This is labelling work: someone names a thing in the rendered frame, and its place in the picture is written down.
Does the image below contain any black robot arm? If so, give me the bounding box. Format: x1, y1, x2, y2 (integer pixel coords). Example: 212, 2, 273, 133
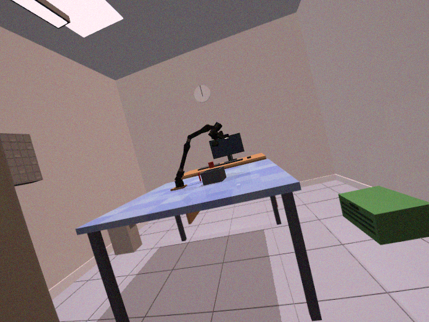
175, 122, 224, 188

